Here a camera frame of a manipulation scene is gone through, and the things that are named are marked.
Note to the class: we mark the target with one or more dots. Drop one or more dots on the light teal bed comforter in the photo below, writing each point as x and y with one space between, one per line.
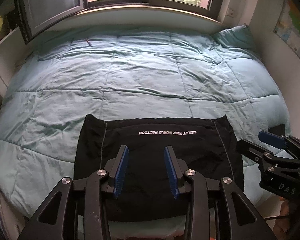
127 73

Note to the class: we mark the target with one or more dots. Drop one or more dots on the person's right hand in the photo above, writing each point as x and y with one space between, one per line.
288 227

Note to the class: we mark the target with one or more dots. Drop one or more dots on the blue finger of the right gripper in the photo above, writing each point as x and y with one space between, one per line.
272 139

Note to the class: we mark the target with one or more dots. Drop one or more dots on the black hooded jacket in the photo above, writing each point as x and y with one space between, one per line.
206 145

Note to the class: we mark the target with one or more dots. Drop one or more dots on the teal pillow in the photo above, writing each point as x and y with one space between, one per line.
236 37

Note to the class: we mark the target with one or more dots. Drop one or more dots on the white wall socket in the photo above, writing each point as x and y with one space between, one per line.
230 12

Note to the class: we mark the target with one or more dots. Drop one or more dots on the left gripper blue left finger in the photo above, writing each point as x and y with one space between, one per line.
116 169

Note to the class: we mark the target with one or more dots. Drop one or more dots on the white shelf unit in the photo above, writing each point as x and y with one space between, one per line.
12 45

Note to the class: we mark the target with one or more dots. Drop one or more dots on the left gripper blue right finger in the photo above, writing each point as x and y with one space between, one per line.
175 169

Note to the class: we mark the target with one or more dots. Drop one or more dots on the small black object on bed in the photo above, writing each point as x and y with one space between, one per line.
279 130

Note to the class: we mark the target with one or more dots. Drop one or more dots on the world map wall poster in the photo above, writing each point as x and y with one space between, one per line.
288 26

